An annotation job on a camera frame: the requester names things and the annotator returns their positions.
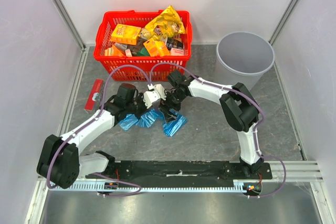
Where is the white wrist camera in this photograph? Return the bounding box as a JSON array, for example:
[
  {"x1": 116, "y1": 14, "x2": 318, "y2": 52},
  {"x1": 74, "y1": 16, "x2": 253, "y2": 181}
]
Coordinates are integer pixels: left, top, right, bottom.
[
  {"x1": 148, "y1": 84, "x2": 166, "y2": 100},
  {"x1": 143, "y1": 90, "x2": 161, "y2": 109}
]

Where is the grey plastic trash bin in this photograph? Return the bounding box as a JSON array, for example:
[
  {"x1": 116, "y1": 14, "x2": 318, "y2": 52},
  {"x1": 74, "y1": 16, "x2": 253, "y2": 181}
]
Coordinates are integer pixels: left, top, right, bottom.
[{"x1": 214, "y1": 31, "x2": 275, "y2": 90}]

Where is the yellow chips bag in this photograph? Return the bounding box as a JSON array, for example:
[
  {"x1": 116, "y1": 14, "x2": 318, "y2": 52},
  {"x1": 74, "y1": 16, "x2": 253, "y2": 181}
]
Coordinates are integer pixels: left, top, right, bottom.
[{"x1": 140, "y1": 5, "x2": 186, "y2": 41}]

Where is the blue trash bag roll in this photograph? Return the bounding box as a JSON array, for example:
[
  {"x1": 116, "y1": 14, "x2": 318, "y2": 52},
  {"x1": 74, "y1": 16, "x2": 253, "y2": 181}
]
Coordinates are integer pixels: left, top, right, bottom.
[{"x1": 118, "y1": 109, "x2": 187, "y2": 137}]

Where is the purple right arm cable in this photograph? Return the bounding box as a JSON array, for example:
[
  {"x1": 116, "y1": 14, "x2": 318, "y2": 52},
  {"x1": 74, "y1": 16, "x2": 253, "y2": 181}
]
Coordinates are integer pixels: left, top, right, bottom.
[{"x1": 149, "y1": 62, "x2": 287, "y2": 199}]

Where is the long red box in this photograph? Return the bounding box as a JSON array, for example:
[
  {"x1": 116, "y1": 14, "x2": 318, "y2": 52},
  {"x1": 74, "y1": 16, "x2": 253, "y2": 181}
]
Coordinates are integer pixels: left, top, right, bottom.
[{"x1": 84, "y1": 79, "x2": 104, "y2": 111}]

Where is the small orange carton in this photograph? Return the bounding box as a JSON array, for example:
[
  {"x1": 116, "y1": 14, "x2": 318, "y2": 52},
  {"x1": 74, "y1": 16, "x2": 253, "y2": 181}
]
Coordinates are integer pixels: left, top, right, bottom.
[{"x1": 143, "y1": 38, "x2": 170, "y2": 57}]

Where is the orange striped packet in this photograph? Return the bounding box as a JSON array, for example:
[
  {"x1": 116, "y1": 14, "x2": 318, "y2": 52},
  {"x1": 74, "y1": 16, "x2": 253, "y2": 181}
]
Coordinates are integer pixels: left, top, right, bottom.
[{"x1": 104, "y1": 45, "x2": 125, "y2": 57}]

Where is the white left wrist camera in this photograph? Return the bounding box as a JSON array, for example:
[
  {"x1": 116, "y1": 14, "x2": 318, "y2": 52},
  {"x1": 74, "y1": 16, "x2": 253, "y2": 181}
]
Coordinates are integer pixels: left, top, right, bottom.
[{"x1": 143, "y1": 90, "x2": 161, "y2": 109}]

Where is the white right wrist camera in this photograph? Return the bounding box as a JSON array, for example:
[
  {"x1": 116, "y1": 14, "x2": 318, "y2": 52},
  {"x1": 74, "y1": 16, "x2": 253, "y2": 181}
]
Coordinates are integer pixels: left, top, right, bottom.
[{"x1": 148, "y1": 84, "x2": 166, "y2": 100}]

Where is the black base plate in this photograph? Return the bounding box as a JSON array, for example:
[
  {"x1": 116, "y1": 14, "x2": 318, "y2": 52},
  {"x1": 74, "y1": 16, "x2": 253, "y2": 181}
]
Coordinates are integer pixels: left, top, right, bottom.
[{"x1": 102, "y1": 161, "x2": 272, "y2": 187}]

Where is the grey slotted cable duct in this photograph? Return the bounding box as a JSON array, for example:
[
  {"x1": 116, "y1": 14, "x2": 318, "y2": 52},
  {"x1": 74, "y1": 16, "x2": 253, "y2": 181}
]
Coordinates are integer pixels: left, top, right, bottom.
[{"x1": 70, "y1": 178, "x2": 272, "y2": 194}]

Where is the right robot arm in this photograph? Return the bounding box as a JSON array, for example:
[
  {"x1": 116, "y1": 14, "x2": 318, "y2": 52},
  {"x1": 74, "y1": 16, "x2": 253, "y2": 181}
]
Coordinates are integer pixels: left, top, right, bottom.
[{"x1": 159, "y1": 70, "x2": 264, "y2": 179}]

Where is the orange snack box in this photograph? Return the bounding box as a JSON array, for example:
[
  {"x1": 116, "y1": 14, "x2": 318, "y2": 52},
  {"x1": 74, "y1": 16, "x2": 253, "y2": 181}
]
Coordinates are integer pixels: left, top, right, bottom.
[{"x1": 110, "y1": 24, "x2": 142, "y2": 45}]

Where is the green packet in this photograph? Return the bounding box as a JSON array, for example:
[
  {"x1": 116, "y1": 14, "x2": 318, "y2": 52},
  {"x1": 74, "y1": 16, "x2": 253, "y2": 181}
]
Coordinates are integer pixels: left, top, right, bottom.
[{"x1": 136, "y1": 47, "x2": 150, "y2": 57}]

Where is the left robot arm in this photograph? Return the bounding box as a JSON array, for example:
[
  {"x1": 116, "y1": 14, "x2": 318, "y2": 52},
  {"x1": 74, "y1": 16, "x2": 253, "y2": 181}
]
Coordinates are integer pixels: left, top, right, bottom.
[{"x1": 37, "y1": 83, "x2": 152, "y2": 189}]

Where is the red plastic shopping basket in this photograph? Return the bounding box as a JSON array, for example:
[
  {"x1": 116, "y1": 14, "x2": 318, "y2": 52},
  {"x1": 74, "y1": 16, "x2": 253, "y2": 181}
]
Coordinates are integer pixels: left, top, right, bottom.
[{"x1": 93, "y1": 10, "x2": 193, "y2": 74}]

